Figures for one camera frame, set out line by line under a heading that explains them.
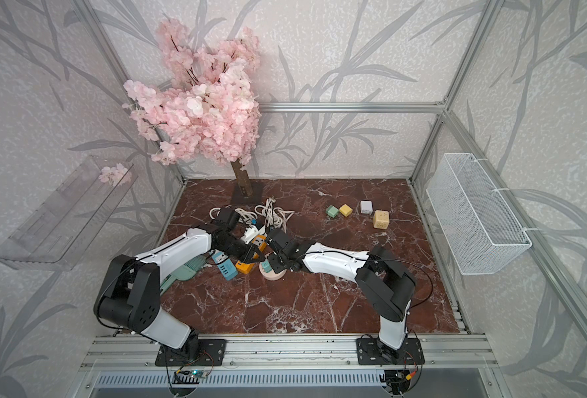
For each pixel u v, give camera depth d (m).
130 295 0.45
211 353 0.73
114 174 0.77
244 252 0.77
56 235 0.65
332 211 1.06
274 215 1.04
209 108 0.63
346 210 1.07
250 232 0.81
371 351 0.73
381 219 0.99
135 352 0.75
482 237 0.59
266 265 0.85
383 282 0.47
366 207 1.08
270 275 0.87
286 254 0.67
